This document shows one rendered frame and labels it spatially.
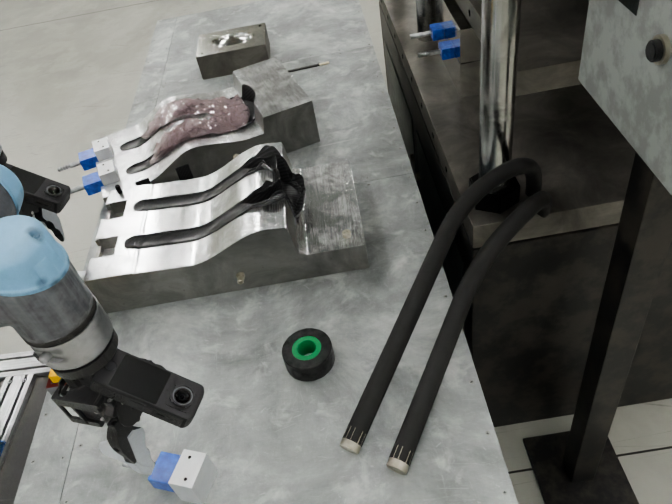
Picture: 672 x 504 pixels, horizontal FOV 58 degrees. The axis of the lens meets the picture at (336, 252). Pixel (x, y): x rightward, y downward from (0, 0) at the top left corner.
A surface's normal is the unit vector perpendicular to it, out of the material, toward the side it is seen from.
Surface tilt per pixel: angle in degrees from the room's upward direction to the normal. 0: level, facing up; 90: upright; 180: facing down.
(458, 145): 0
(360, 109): 0
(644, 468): 0
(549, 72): 90
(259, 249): 90
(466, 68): 90
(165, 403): 32
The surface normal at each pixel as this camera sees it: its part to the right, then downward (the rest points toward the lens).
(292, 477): -0.15, -0.71
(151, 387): 0.38, -0.59
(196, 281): 0.09, 0.68
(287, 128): 0.38, 0.60
